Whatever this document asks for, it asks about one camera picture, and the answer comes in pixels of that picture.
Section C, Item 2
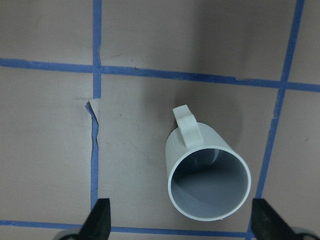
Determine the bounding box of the white mug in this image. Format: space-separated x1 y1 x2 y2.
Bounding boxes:
165 105 252 222

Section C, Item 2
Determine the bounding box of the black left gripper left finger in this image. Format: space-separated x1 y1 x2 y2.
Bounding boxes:
77 198 111 240

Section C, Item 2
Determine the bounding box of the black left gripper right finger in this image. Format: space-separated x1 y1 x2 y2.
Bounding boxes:
251 198 299 240

